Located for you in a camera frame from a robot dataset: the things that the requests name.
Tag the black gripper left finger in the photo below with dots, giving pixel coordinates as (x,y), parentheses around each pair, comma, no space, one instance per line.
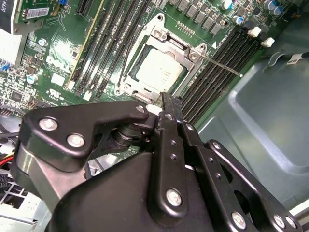
(60,125)

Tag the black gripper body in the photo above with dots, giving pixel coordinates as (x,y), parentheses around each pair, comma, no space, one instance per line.
(116,198)

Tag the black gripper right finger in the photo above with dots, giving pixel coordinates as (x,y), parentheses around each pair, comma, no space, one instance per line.
(207,154)

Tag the thin metal locking lever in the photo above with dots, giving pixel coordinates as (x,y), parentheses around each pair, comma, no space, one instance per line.
(222,65)

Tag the silver CPU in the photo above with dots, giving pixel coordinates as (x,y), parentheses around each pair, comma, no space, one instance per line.
(159,70)

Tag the metal socket cover frame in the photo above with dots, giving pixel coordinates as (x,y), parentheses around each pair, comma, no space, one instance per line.
(158,41)

